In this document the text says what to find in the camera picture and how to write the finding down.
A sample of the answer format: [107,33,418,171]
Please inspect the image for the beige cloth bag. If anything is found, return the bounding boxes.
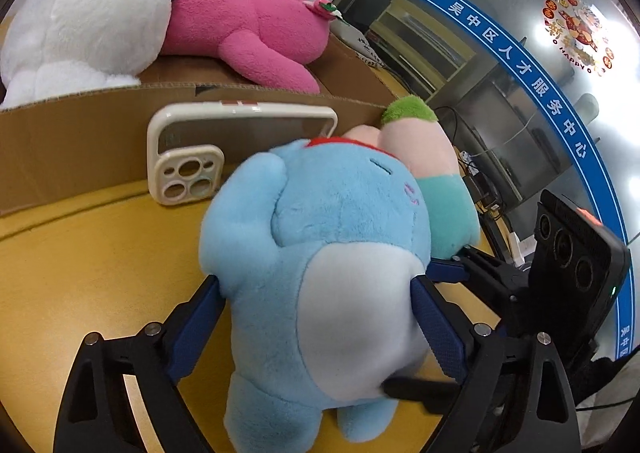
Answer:
[327,18,386,69]

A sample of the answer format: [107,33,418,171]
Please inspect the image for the blue plush toy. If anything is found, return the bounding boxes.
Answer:
[199,137,435,450]

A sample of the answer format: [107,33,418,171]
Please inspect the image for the brown cardboard box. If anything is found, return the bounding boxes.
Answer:
[0,30,401,219]

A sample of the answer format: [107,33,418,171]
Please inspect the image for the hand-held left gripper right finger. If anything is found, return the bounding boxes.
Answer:
[410,275,583,453]

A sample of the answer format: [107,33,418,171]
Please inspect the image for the white plush toy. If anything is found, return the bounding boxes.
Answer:
[0,0,173,106]

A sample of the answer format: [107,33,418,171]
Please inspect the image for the pink and teal plush toy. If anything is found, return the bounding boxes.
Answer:
[340,94,482,259]

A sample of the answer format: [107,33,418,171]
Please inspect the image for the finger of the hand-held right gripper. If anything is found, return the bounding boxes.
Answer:
[382,375,463,401]
[429,253,471,284]

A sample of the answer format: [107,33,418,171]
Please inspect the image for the beige phone case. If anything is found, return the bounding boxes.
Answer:
[146,102,338,206]

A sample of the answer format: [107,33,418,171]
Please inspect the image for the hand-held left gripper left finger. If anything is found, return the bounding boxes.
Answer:
[52,274,225,453]

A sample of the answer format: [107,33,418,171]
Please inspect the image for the pink bear plush toy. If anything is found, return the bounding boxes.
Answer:
[159,0,335,95]

